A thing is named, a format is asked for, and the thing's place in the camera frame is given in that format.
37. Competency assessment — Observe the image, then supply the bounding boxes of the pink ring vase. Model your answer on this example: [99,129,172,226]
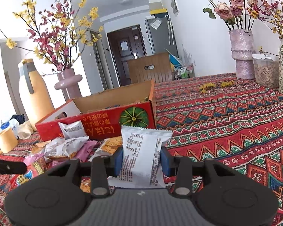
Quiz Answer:
[55,68,83,101]

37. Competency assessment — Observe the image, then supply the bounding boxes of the white printed snack packet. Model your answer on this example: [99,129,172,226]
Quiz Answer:
[108,126,172,189]

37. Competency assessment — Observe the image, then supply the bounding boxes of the blue capped plastic bottle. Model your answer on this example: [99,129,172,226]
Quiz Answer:
[0,118,20,139]

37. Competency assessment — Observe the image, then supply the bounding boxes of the dark brown door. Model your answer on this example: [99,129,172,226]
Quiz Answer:
[107,25,146,86]

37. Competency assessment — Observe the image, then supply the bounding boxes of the pink yellow blossom branches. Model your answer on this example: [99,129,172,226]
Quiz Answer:
[13,0,104,72]

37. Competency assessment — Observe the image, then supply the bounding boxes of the patterned red tablecloth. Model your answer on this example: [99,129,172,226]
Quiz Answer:
[0,72,283,226]

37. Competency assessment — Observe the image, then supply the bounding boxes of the pink textured tall vase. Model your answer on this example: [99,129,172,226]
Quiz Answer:
[229,29,255,80]

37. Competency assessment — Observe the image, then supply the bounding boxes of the white pouch near box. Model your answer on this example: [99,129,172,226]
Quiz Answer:
[58,120,87,139]

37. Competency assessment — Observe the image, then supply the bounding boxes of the dark bag on floor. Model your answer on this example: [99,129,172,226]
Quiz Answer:
[11,114,26,124]

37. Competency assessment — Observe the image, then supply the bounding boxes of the fallen yellow petals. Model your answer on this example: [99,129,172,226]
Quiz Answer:
[198,81,235,94]

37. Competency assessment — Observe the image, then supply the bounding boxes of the grey refrigerator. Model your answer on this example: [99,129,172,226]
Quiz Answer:
[145,15,178,57]

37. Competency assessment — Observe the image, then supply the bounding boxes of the dried pink roses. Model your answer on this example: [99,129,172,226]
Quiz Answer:
[202,0,259,31]

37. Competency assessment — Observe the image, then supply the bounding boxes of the orange white chip packet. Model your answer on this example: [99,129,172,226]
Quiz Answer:
[88,136,123,162]

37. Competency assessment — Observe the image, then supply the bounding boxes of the clear container with snacks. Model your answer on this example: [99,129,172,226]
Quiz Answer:
[252,54,279,88]

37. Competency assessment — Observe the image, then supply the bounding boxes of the yellow ceramic mug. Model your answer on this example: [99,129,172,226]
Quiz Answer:
[0,128,18,155]

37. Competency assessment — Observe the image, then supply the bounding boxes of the red blue snack bag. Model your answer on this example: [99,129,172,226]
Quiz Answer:
[11,161,46,189]

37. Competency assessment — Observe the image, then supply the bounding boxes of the yellow thermos jug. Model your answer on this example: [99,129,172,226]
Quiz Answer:
[18,59,55,131]

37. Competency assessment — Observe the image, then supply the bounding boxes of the yellow box on fridge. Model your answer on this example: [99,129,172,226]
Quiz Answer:
[150,8,168,15]

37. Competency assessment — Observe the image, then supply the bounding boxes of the white grey crumpled packet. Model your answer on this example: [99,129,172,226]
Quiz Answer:
[44,136,89,159]

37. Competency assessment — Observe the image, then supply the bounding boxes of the red cardboard pumpkin box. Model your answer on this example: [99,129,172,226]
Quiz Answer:
[35,81,156,141]

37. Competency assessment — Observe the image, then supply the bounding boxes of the pink snack packet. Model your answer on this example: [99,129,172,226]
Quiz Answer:
[52,140,100,167]

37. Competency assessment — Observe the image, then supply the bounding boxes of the orange cracker packet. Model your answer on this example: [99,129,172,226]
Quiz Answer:
[80,178,91,193]

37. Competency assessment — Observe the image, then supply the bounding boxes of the brown wooden chair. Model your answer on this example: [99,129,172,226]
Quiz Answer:
[128,53,173,84]

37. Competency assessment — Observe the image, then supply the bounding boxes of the small pink packet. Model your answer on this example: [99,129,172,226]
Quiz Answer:
[23,153,44,166]

